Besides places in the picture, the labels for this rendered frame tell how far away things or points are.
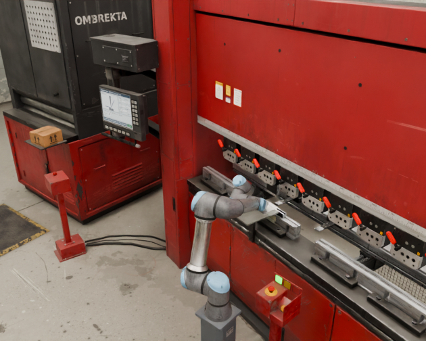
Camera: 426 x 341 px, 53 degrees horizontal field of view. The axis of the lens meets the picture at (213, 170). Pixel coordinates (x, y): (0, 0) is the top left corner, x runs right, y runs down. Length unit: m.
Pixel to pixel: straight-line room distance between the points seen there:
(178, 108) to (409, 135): 1.76
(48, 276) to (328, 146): 2.73
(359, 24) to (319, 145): 0.66
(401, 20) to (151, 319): 2.64
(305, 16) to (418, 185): 0.98
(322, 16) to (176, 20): 1.19
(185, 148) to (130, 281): 1.27
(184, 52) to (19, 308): 2.37
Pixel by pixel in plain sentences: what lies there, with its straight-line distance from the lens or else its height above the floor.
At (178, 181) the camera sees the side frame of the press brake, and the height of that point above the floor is 0.88.
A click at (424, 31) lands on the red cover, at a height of 2.22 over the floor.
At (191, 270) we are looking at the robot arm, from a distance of 2.30.
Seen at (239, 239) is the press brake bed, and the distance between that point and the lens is 3.08.
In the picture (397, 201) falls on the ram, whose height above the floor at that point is 1.47.
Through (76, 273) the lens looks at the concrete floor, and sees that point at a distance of 4.06.
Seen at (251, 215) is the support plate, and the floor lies 1.00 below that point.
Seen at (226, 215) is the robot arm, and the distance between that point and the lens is 2.16.
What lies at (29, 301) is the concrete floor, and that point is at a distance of 3.91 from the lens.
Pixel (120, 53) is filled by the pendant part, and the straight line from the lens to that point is 3.25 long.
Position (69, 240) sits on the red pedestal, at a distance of 4.23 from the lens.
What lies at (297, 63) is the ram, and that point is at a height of 1.98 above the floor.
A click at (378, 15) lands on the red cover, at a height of 2.26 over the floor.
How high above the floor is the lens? 2.48
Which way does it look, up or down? 26 degrees down
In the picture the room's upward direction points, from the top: straight up
